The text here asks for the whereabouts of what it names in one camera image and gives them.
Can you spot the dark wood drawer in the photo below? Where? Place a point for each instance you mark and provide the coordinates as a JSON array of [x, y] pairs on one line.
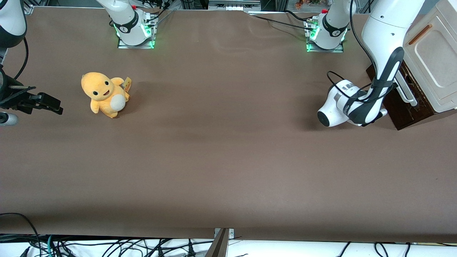
[[413, 87]]

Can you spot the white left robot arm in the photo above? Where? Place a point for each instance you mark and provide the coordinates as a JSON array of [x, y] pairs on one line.
[[385, 32]]

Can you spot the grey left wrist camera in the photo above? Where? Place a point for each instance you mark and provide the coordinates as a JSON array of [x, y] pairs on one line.
[[384, 112]]

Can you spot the silver metal box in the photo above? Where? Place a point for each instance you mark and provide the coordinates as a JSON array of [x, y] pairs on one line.
[[234, 5]]

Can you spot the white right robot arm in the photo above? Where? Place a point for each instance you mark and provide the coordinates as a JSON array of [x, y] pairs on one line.
[[125, 18]]

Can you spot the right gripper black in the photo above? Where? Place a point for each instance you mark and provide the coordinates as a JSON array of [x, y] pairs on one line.
[[14, 101]]

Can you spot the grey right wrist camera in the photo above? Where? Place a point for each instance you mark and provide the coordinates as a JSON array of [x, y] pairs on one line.
[[8, 119]]

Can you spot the white drawer cabinet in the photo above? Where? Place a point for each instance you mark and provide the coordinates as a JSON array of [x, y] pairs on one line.
[[439, 53]]

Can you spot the brown table mat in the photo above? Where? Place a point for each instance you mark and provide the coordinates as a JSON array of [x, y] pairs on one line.
[[228, 142]]

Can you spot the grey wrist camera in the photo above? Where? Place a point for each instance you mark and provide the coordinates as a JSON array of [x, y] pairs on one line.
[[8, 119], [384, 112]]

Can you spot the yellow plush toy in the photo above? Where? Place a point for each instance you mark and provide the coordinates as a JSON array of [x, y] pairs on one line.
[[103, 94]]

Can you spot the orange bar on cabinet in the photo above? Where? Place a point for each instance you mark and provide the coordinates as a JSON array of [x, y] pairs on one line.
[[420, 34]]

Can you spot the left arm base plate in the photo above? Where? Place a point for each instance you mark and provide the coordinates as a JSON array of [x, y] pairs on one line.
[[325, 50]]

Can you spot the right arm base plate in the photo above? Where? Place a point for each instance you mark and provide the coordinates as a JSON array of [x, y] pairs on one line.
[[135, 46]]

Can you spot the dark slanted pole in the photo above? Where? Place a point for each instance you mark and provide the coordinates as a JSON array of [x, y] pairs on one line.
[[219, 246]]

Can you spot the silver metal bracket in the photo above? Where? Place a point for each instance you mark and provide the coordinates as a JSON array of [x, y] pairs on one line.
[[231, 232]]

